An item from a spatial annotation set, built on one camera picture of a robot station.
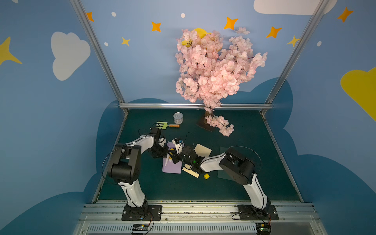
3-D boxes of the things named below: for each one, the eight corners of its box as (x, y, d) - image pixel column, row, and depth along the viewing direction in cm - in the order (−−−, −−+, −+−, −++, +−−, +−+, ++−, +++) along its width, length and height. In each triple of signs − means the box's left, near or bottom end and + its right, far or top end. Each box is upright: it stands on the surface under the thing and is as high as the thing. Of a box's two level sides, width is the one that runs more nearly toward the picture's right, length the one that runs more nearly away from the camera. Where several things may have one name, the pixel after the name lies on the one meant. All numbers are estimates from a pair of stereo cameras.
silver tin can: (173, 124, 115) (173, 118, 110) (174, 117, 120) (173, 111, 115) (183, 124, 115) (182, 118, 110) (183, 117, 120) (183, 111, 115)
